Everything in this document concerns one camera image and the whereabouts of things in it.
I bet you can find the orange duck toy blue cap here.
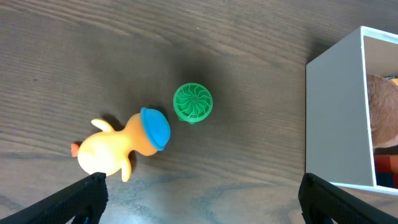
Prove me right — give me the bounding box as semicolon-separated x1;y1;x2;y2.
71;108;171;182

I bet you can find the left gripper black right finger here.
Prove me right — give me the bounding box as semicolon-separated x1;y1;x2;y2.
298;173;397;224

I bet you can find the yellow grey toy truck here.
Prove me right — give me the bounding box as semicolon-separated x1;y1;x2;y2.
386;76;398;85

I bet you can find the green ribbed round toy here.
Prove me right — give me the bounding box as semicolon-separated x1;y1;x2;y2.
173;83;213;124

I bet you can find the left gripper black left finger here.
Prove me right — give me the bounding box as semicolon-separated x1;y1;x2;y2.
1;172;108;224

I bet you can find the brown plush bear toy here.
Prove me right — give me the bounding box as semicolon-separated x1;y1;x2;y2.
367;75;397;149

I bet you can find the white cardboard box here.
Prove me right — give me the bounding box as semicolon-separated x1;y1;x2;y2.
305;26;397;195

